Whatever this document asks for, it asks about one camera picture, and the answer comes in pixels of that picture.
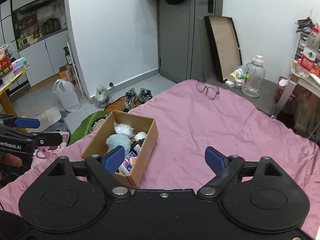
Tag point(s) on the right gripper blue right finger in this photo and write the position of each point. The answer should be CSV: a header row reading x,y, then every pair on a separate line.
x,y
215,160

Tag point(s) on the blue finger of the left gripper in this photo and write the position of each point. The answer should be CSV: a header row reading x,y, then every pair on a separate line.
x,y
26,123

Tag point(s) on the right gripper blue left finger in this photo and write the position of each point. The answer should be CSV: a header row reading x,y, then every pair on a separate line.
x,y
112,160

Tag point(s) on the blue tissue pack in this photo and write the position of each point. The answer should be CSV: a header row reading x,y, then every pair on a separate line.
x,y
127,165

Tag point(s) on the light blue fluffy plush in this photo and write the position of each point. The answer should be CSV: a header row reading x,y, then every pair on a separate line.
x,y
119,140

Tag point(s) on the clear plastic stuffing bag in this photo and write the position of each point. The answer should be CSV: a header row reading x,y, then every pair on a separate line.
x,y
124,129

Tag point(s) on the black speckled scrunchie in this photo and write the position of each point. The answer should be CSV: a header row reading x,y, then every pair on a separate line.
x,y
136,146

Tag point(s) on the white tissue wad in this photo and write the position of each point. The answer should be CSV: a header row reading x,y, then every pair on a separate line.
x,y
140,136

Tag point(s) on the person's left hand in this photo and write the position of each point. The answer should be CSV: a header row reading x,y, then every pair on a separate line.
x,y
10,159

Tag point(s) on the pink cartoon cushion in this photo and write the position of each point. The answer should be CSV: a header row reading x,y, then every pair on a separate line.
x,y
55,144

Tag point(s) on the open cardboard box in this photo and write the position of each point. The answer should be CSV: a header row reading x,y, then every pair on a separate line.
x,y
140,124

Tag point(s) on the leaf cartoon floor mat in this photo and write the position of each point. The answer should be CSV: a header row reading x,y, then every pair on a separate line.
x,y
87,126

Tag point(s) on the yellow side table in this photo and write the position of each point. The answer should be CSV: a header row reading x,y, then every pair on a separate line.
x,y
4,99

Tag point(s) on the white plastic bag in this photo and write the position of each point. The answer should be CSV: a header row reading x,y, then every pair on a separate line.
x,y
67,95

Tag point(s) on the pink bed cover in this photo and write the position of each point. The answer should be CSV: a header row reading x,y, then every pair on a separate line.
x,y
188,121

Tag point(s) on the orange round floor mat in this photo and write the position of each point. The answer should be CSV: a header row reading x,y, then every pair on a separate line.
x,y
116,105

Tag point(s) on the clear trash bag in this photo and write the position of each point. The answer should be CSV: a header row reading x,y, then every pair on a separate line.
x,y
102,97

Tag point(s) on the purple framed eyeglasses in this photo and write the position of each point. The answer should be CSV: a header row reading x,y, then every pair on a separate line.
x,y
207,89

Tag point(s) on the white charger block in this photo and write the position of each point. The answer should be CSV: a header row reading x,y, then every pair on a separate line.
x,y
230,84

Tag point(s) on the large clear water jug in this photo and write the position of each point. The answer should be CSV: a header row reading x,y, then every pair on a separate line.
x,y
253,77

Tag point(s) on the grey wardrobe door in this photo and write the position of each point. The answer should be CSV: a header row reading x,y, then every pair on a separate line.
x,y
179,48

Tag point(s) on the plastic water bottle red label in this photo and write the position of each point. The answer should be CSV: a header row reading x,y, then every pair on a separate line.
x,y
309,53

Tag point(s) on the small drawer organizer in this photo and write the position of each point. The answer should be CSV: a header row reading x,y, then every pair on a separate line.
x,y
302,37

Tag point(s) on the leaning black picture frame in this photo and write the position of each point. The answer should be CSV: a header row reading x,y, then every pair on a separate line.
x,y
224,45

